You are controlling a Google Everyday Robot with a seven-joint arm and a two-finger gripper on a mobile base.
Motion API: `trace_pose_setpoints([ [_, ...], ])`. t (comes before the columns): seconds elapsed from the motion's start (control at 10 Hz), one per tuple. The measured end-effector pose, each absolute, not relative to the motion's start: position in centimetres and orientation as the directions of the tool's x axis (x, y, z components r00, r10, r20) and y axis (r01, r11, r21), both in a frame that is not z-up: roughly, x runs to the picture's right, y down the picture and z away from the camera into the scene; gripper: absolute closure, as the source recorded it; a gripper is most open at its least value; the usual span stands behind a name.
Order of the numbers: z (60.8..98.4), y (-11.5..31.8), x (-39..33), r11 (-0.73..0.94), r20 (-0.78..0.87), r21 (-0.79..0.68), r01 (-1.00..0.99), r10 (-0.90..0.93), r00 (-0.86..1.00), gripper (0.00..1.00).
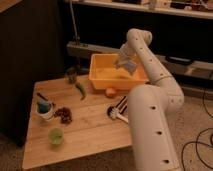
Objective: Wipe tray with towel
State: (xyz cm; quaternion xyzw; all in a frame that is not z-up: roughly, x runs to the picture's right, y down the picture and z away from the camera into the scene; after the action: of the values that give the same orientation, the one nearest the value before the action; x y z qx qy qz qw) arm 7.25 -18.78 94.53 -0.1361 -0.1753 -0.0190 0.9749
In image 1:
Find grey metal bench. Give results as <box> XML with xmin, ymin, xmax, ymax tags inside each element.
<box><xmin>67</xmin><ymin>41</ymin><xmax>213</xmax><ymax>80</ymax></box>

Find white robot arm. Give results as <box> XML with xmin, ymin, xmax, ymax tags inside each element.
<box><xmin>114</xmin><ymin>28</ymin><xmax>184</xmax><ymax>171</ymax></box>

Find dark grape bunch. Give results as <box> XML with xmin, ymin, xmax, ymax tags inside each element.
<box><xmin>54</xmin><ymin>107</ymin><xmax>72</xmax><ymax>124</ymax></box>

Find white cup with blue item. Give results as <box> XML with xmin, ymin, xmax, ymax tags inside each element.
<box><xmin>36</xmin><ymin>93</ymin><xmax>55</xmax><ymax>121</ymax></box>

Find green chili pepper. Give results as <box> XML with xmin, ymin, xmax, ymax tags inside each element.
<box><xmin>75</xmin><ymin>82</ymin><xmax>86</xmax><ymax>100</ymax></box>

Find green plastic cup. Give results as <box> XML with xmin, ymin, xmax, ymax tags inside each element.
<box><xmin>48</xmin><ymin>128</ymin><xmax>64</xmax><ymax>145</ymax></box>

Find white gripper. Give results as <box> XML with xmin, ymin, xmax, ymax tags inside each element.
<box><xmin>114</xmin><ymin>44</ymin><xmax>134</xmax><ymax>68</ymax></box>

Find orange fruit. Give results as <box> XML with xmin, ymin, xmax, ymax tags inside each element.
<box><xmin>105</xmin><ymin>88</ymin><xmax>117</xmax><ymax>98</ymax></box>

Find upper shelf with items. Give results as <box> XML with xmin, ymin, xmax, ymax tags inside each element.
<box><xmin>72</xmin><ymin>0</ymin><xmax>213</xmax><ymax>20</ymax></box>

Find yellow plastic tray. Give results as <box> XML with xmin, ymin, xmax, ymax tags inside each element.
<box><xmin>89</xmin><ymin>54</ymin><xmax>149</xmax><ymax>91</ymax></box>

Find light blue towel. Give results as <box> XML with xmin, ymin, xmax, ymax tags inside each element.
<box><xmin>123</xmin><ymin>61</ymin><xmax>137</xmax><ymax>75</ymax></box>

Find black floor cables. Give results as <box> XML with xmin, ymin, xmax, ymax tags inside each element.
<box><xmin>180</xmin><ymin>71</ymin><xmax>213</xmax><ymax>171</ymax></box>

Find metal pole stand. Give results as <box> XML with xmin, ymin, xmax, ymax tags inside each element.
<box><xmin>69</xmin><ymin>0</ymin><xmax>81</xmax><ymax>45</ymax></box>

